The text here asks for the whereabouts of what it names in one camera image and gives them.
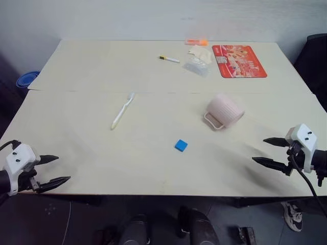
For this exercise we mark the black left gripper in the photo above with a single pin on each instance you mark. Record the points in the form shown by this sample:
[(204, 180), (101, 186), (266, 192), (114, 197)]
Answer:
[(24, 182)]

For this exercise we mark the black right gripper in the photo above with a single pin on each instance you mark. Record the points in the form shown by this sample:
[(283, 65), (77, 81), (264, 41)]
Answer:
[(298, 159)]

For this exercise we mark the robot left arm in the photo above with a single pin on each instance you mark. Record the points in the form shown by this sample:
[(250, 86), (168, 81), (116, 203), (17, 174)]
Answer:
[(3, 181)]

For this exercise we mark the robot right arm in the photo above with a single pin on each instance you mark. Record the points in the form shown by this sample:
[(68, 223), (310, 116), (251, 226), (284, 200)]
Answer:
[(320, 160)]

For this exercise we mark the white and black sneaker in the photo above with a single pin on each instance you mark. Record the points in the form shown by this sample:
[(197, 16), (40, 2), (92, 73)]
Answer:
[(293, 215)]

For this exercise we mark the cream white toothbrush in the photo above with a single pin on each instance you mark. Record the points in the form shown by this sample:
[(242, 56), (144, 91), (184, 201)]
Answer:
[(122, 112)]

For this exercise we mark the blue plastic basin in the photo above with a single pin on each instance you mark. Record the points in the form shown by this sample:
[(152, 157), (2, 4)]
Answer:
[(26, 79)]

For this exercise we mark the small blue square block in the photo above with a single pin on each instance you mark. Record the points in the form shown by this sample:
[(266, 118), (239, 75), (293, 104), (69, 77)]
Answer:
[(181, 145)]

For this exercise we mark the black chair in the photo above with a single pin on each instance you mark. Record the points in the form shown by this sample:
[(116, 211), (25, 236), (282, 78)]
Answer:
[(313, 66)]

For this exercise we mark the red printed packet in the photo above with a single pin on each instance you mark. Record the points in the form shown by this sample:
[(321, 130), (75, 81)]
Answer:
[(238, 61)]

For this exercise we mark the dark rounded shape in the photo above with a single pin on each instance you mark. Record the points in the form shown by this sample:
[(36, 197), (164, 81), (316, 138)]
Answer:
[(199, 227), (135, 231)]

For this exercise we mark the clear plastic bag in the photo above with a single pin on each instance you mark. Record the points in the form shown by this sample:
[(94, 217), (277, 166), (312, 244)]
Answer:
[(197, 65)]

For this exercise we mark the beige crumpled cloth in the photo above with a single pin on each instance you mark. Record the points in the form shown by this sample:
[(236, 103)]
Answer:
[(201, 53)]

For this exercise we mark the orange translucent small box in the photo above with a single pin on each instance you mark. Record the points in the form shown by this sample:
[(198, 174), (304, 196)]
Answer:
[(196, 41)]

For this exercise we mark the white marker with black cap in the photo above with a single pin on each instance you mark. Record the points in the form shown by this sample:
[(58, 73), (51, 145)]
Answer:
[(169, 59)]

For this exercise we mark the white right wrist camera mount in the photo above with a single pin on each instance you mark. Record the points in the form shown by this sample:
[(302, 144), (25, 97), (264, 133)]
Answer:
[(305, 139)]

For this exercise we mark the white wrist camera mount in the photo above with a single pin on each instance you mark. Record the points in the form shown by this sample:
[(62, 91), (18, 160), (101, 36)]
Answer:
[(305, 139), (18, 159)]

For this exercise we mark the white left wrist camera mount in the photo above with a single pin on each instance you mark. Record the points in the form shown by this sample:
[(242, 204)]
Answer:
[(18, 159)]

